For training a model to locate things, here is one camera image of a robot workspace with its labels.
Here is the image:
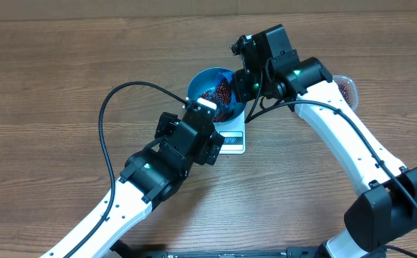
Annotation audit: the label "blue plastic measuring scoop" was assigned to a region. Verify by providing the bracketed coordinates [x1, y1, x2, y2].
[215, 72, 236, 107]

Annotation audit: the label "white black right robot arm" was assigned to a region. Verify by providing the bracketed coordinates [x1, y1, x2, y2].
[231, 25, 417, 257]

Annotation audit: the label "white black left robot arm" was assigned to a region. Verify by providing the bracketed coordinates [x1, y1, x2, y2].
[45, 106, 224, 257]

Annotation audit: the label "white digital kitchen scale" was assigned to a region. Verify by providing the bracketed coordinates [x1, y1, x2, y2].
[215, 111, 246, 155]

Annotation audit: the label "red beans in bowl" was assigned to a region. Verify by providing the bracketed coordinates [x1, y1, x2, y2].
[199, 89, 234, 123]

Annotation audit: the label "teal blue bowl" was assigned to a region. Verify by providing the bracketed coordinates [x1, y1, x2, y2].
[187, 67, 246, 121]

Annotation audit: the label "red adzuki beans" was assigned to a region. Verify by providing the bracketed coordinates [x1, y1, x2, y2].
[338, 84, 350, 105]

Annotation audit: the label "clear plastic container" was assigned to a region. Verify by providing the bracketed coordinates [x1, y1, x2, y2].
[333, 75, 359, 111]

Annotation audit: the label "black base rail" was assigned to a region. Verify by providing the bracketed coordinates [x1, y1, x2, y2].
[110, 240, 329, 258]

